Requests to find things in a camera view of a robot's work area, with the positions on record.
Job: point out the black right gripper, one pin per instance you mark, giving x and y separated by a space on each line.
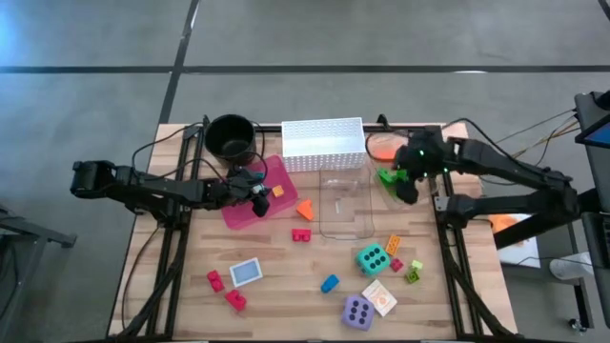
424 152

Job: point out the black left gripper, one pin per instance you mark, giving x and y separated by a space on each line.
238 190

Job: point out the small mint toy block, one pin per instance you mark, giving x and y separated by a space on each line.
258 188

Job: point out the green two-stud toy block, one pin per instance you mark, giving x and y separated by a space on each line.
401 175

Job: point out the small yellow-orange toy block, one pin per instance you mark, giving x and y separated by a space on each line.
278 191

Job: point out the large orange slope block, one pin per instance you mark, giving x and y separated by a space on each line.
383 150

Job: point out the long green toy block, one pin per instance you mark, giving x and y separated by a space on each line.
387 177

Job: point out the red two-stud toy block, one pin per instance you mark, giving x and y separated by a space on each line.
301 235

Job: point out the clear plastic bin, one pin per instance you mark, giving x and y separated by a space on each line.
376 164
348 209

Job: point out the orange studded plate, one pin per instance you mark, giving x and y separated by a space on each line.
393 245

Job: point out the small red toy block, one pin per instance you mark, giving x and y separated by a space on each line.
397 265

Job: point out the teal foam die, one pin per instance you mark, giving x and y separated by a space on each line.
372 260

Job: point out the small olive green block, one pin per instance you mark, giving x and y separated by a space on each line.
412 276

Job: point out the blue toy block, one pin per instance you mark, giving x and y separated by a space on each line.
330 283

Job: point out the white orange card box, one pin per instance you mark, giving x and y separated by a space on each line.
379 297

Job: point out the purple foam die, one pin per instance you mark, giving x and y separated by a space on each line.
357 312

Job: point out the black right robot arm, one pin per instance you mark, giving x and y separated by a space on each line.
500 162

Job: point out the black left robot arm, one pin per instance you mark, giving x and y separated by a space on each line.
167 190

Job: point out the pink translucent plastic tray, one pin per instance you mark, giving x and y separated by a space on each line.
238 216

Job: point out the black round bucket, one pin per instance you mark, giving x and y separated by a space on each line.
231 140

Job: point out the orange wedge block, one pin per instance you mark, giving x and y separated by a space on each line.
306 210

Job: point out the white perforated metal basket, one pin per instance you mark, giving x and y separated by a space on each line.
324 159

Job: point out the orange object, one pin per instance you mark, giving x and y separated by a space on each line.
502 223

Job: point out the small light green block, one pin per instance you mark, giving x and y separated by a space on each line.
416 265

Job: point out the black diagonal beam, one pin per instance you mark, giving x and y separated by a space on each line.
524 231

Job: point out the white paper sheet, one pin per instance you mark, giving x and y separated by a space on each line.
519 252

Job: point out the grey computer cart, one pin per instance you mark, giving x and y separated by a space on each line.
595 167

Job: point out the blue laptop screen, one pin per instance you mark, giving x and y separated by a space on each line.
600 135

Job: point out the white rounded object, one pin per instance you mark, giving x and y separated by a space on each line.
569 268

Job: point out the grey metal stand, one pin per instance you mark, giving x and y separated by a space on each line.
38 233

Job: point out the black caster wheel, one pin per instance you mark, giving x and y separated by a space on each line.
577 325

